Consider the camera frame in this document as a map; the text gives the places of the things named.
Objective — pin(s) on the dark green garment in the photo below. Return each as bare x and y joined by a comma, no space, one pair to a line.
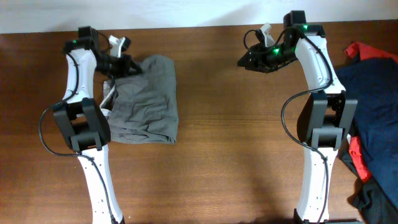
368,198

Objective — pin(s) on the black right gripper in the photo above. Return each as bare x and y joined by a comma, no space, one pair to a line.
253,64

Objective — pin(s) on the grey shorts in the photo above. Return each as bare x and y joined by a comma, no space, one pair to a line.
143,108

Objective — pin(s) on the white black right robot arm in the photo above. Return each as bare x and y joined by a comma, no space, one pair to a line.
326,118

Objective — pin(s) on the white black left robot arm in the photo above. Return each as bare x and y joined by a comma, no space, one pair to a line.
81,121

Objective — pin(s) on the navy blue garment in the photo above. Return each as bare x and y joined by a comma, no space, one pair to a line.
373,82

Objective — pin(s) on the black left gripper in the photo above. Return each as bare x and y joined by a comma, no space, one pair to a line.
125,60

